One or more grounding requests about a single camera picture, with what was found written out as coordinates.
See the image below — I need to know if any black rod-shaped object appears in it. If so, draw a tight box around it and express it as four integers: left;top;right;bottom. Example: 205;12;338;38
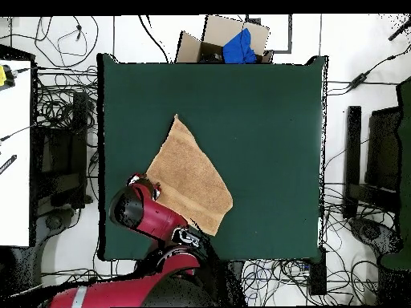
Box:
387;17;411;42

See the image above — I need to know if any black chair base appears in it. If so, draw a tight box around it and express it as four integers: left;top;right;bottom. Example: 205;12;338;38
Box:
41;208;75;232
348;216;402;257

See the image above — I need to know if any dark green table cloth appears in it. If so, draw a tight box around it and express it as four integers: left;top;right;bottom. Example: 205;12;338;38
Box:
380;76;411;271
96;52;329;262

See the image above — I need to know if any yellow and black tool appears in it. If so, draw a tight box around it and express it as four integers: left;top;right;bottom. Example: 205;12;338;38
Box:
0;63;16;91

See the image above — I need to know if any blue garment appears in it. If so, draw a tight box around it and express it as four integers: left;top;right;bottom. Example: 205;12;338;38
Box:
222;27;258;64

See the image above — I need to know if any black flat strip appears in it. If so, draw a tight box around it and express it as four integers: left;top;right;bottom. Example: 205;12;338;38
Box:
0;154;18;176

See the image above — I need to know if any black equipment stand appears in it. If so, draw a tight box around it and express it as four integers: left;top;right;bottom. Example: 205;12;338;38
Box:
30;91;94;213
342;105;402;221

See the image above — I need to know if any black cable with adapter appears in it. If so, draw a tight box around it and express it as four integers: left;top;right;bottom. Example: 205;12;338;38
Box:
326;43;411;96

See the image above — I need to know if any white desk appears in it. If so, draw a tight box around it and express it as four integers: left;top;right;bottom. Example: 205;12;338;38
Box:
0;59;32;247

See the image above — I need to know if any black looped cable with plug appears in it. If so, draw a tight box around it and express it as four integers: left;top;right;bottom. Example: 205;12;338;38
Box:
33;15;100;69

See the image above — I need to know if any open cardboard box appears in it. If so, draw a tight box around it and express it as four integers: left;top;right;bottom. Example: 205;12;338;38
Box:
175;14;275;64

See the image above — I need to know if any tan terry towel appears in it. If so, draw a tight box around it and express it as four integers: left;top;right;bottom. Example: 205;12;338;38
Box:
144;113;234;237

